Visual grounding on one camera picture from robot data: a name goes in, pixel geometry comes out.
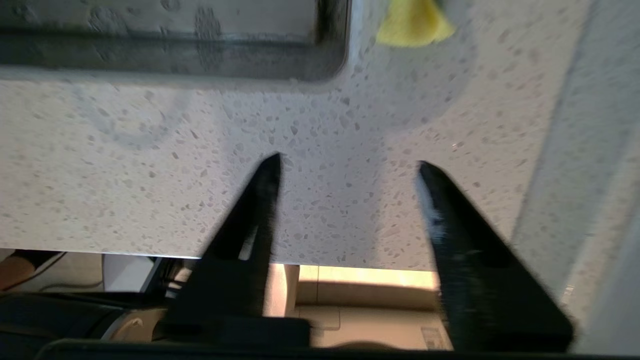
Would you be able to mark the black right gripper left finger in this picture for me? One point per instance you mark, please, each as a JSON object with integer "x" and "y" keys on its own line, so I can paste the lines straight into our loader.
{"x": 235, "y": 290}

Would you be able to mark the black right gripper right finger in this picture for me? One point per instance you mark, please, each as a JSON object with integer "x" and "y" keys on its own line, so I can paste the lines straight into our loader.
{"x": 490, "y": 300}

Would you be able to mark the yellow green sponge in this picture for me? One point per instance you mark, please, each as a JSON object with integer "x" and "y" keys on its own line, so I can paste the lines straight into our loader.
{"x": 412, "y": 25}

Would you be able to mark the stainless steel sink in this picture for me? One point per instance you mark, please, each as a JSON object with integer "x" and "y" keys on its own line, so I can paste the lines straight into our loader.
{"x": 150, "y": 50}

